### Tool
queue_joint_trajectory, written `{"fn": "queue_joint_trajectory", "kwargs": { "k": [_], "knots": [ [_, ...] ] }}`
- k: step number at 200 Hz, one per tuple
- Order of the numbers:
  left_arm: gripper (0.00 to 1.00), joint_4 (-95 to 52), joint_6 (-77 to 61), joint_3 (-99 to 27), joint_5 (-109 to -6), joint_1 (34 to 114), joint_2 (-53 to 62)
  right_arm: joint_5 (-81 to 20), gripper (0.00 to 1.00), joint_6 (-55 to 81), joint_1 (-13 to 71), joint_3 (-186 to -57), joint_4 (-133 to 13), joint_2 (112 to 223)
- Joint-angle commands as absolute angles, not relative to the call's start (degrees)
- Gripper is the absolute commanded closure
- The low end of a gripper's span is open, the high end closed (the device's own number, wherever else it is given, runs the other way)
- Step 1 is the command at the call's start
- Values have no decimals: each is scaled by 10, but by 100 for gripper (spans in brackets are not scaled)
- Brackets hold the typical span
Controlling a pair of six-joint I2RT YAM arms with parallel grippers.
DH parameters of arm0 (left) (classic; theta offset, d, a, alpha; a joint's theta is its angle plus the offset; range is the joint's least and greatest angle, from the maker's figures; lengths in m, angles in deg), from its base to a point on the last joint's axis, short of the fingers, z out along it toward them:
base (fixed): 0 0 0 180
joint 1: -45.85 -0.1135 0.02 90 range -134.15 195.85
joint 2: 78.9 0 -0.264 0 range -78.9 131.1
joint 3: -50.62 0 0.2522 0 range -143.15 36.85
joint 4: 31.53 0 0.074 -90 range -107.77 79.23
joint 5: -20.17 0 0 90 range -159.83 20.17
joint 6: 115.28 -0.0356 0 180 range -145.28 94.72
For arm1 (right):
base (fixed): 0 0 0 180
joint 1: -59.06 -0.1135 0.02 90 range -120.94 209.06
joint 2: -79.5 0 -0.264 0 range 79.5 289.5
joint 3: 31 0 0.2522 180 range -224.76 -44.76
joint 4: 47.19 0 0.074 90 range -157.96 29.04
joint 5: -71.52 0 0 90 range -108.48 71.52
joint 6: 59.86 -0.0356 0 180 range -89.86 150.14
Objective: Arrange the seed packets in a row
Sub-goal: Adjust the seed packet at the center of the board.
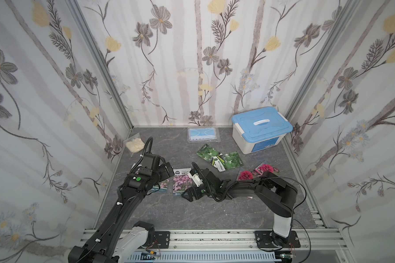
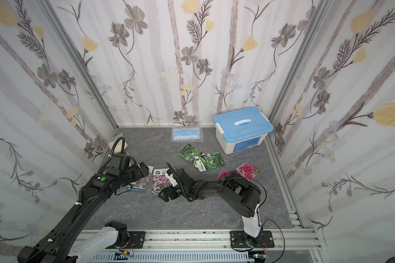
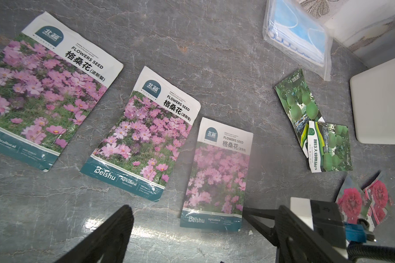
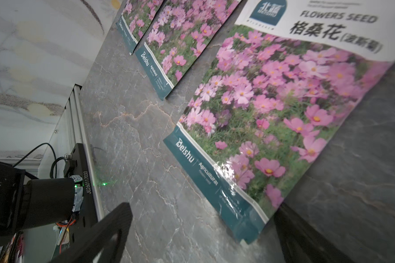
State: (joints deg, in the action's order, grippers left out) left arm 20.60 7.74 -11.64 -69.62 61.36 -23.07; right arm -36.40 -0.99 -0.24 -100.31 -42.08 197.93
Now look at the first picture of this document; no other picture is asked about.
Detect small green gourd seed packet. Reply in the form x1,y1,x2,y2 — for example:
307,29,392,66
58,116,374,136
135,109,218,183
210,152,244,172

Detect aluminium corner frame post left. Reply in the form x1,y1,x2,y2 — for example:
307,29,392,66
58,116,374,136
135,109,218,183
65,0,134,132

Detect blue lidded storage box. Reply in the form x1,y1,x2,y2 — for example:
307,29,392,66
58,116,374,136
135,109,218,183
232,107,293,155

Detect red flower seed packet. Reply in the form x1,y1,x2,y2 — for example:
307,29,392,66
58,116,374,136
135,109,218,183
254,164,279,176

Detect bag of blue face masks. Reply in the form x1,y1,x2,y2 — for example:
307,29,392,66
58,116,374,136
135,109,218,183
187,127,221,142

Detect aluminium corner frame post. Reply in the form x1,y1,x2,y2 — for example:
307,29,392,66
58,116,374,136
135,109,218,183
65,0,134,132
285,0,361,121

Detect pink label seed packet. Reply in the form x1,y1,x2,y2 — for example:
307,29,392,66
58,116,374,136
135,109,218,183
237,171,253,181

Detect white flower seed packet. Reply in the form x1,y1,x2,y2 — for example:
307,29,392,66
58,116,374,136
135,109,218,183
173,168,193,196
150,179,170,192

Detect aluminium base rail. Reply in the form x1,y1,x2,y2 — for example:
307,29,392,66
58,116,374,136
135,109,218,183
81,227,354,263

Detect bag of cream gloves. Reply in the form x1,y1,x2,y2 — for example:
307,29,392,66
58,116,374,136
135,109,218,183
124,133,145,153

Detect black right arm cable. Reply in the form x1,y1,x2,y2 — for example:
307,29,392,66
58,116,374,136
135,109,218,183
190,162,224,202

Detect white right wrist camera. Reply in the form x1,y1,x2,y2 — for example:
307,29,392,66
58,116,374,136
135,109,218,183
188,171,203,187

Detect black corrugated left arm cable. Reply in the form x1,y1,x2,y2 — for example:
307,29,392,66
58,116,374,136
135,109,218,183
131,137,155,172

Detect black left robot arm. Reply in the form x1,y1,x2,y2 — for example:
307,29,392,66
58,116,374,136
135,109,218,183
68,158,174,263

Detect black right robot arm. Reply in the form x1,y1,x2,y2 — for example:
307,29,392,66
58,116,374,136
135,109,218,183
181,169,298,240

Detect large green gourd seed packet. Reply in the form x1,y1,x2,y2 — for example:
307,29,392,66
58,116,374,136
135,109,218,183
196,144,221,162

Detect aluminium corner frame post right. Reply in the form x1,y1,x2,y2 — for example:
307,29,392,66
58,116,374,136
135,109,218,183
285,0,361,121

